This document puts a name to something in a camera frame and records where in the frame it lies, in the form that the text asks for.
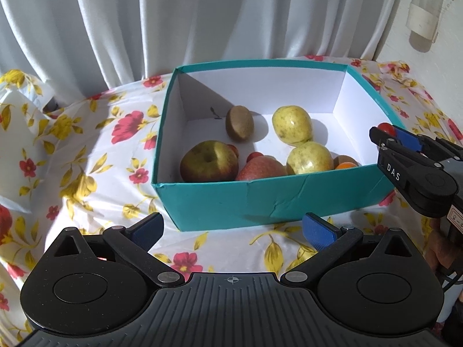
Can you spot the floral tablecloth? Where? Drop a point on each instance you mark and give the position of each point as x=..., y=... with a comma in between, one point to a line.
x=90, y=144

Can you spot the white wall pipe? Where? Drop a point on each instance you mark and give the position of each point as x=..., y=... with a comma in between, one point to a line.
x=421, y=18

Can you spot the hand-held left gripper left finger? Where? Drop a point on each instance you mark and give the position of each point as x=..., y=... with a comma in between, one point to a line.
x=148, y=228

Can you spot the green red apple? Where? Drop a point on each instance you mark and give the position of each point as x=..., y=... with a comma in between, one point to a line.
x=206, y=162

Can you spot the teal cardboard box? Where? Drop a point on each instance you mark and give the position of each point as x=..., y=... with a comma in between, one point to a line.
x=217, y=202

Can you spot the brown kiwi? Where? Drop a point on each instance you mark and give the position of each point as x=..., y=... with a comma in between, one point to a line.
x=345, y=158
x=238, y=123

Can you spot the orange mandarin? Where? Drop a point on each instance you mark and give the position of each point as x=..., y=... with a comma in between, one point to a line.
x=345, y=166

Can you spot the person's right hand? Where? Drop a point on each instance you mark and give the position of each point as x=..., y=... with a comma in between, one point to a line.
x=436, y=253

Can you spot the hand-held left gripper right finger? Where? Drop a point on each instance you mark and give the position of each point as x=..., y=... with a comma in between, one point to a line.
x=320, y=233

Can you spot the white curtain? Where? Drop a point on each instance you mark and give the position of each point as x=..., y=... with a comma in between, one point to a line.
x=181, y=18

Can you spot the red cherry tomato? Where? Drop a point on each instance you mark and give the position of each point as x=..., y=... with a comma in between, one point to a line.
x=254, y=156
x=386, y=128

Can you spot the yellow green pear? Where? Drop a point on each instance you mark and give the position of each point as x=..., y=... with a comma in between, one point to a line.
x=292, y=124
x=309, y=158

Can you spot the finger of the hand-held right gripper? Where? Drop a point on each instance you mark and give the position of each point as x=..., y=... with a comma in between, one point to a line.
x=408, y=139
x=398, y=177

